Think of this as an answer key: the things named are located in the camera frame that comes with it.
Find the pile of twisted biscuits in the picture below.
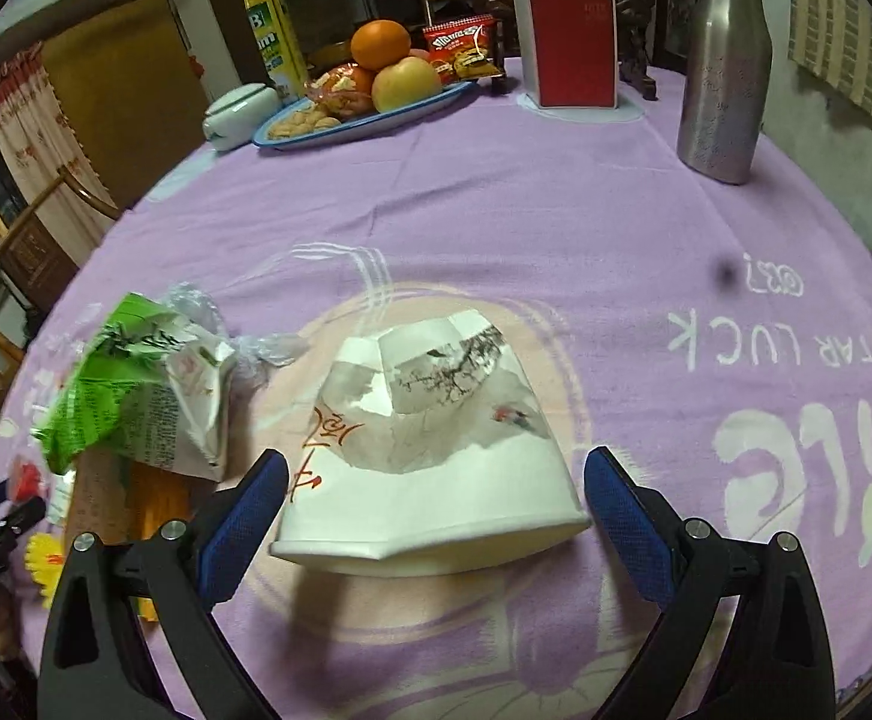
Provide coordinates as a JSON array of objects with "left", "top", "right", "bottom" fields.
[{"left": 267, "top": 106, "right": 341, "bottom": 140}]

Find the crushed white paper cup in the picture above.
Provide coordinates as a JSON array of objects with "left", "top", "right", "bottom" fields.
[{"left": 269, "top": 309, "right": 591, "bottom": 578}]

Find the yellow apple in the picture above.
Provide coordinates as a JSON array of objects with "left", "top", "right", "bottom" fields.
[{"left": 371, "top": 55, "right": 444, "bottom": 113}]

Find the yellow green can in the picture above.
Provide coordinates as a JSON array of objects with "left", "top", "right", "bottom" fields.
[{"left": 242, "top": 0, "right": 309, "bottom": 102}]

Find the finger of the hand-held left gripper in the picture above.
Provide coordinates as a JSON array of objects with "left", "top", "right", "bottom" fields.
[{"left": 0, "top": 491, "right": 47, "bottom": 586}]

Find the large orange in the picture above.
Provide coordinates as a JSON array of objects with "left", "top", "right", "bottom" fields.
[{"left": 350, "top": 20, "right": 412, "bottom": 72}]

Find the wooden chair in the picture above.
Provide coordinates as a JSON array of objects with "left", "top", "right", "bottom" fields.
[{"left": 0, "top": 165, "right": 122, "bottom": 361}]

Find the purple printed tablecloth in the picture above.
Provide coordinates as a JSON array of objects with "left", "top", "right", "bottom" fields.
[{"left": 0, "top": 52, "right": 872, "bottom": 720}]

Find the wooden door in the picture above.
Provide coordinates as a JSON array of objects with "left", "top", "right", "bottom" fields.
[{"left": 38, "top": 0, "right": 208, "bottom": 211}]

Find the clear pastry pack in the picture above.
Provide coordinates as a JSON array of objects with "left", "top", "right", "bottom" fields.
[{"left": 308, "top": 67, "right": 374, "bottom": 118}]

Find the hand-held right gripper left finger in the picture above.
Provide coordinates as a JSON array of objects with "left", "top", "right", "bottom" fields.
[{"left": 37, "top": 447, "right": 291, "bottom": 720}]

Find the green snack packet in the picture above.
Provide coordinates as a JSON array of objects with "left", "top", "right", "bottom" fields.
[{"left": 31, "top": 292, "right": 238, "bottom": 482}]

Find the blue oval plate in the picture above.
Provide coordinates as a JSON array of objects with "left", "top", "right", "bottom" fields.
[{"left": 251, "top": 79, "right": 480, "bottom": 151}]

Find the white ceramic pot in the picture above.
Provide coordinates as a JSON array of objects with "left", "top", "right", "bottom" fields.
[{"left": 203, "top": 84, "right": 283, "bottom": 151}]

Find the clear crumpled plastic bag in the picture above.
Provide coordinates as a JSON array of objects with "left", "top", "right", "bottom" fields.
[{"left": 162, "top": 282, "right": 309, "bottom": 391}]

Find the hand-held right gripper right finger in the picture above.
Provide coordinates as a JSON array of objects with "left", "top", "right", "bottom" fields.
[{"left": 583, "top": 446, "right": 836, "bottom": 720}]

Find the metal thermos flask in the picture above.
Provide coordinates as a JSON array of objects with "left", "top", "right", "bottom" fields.
[{"left": 676, "top": 0, "right": 773, "bottom": 186}]

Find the red white tissue box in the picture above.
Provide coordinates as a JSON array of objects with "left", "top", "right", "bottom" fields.
[{"left": 512, "top": 0, "right": 621, "bottom": 110}]

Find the red snack packet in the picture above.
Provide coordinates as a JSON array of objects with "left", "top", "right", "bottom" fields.
[{"left": 422, "top": 15, "right": 503, "bottom": 83}]

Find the orange medicine box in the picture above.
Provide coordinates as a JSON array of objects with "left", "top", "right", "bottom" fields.
[{"left": 50, "top": 451, "right": 218, "bottom": 625}]

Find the floral curtain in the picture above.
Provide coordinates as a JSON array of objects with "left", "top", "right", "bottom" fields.
[{"left": 0, "top": 45, "right": 107, "bottom": 267}]

